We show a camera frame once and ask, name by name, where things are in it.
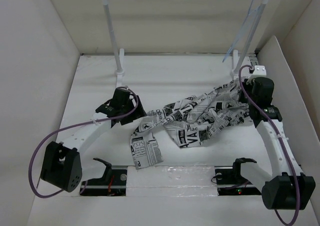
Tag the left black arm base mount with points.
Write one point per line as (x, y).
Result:
(104, 179)

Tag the black white newspaper print trousers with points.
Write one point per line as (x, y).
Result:
(189, 122)

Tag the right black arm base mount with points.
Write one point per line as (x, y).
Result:
(229, 181)

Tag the clear blue plastic hanger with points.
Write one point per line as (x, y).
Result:
(243, 29)

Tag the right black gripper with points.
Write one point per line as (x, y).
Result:
(245, 85)

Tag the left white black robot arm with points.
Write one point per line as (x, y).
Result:
(62, 164)

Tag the aluminium rail right side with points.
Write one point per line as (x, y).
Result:
(253, 57)

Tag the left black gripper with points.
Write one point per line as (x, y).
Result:
(137, 112)

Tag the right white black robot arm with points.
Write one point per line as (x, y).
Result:
(286, 187)

